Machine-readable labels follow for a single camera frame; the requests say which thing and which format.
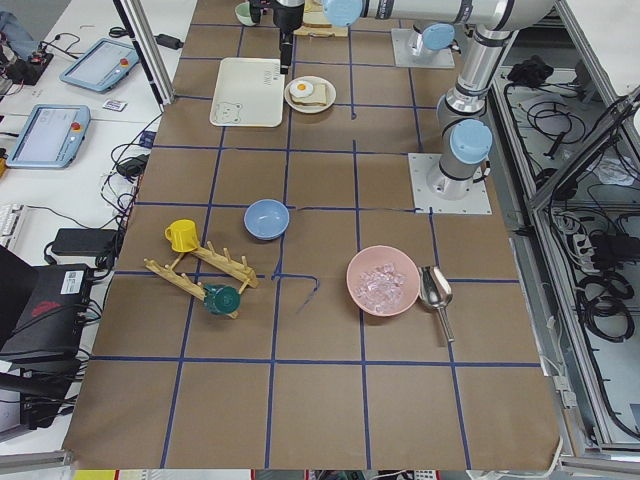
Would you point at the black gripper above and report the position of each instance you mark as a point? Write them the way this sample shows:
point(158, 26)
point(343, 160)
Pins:
point(287, 15)

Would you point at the white round plate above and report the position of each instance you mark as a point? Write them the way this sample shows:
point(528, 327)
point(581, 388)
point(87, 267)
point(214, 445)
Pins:
point(330, 91)

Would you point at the bread slice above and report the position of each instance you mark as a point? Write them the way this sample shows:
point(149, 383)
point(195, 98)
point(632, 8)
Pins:
point(318, 98)
point(314, 16)

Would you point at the wooden cutting board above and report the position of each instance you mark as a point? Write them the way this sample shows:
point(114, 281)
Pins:
point(333, 31)

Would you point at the fried egg toy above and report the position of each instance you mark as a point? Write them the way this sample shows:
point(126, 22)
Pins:
point(301, 89)

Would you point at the light green bowl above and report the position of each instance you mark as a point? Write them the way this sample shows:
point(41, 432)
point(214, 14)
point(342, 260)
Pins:
point(248, 14)

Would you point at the white rectangular bear tray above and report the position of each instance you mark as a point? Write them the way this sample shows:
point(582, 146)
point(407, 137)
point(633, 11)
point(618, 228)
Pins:
point(248, 92)

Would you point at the small charger brick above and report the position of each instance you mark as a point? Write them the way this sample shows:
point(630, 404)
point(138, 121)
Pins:
point(169, 41)

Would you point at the blue bowl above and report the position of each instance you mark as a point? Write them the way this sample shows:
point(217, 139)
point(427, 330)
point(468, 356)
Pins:
point(266, 219)

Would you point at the far teach pendant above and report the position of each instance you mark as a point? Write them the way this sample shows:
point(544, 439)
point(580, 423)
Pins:
point(102, 66)

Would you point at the teach pendant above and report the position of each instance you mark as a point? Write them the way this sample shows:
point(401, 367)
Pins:
point(102, 66)
point(51, 137)

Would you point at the yellow mug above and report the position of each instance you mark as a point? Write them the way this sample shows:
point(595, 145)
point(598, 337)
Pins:
point(182, 235)

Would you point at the near teach pendant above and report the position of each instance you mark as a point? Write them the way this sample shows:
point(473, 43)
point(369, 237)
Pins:
point(51, 137)

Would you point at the pink bowl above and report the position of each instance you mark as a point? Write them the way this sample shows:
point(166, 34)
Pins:
point(373, 256)

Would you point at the clear ice cubes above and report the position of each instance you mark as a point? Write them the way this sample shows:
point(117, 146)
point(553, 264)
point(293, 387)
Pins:
point(380, 289)

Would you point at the dark green mug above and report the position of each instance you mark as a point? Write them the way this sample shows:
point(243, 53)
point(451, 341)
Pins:
point(221, 299)

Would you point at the metal scoop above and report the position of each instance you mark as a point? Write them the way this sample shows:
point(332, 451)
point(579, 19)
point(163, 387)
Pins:
point(436, 294)

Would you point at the black power adapter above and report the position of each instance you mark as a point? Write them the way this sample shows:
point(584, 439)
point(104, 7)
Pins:
point(83, 242)

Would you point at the white keyboard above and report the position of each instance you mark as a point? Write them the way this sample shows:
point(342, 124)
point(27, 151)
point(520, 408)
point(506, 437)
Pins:
point(12, 216)

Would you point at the black computer box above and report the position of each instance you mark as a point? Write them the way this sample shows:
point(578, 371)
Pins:
point(43, 311)

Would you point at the aluminium frame post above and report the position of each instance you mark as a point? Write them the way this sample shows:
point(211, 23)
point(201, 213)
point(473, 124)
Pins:
point(135, 22)

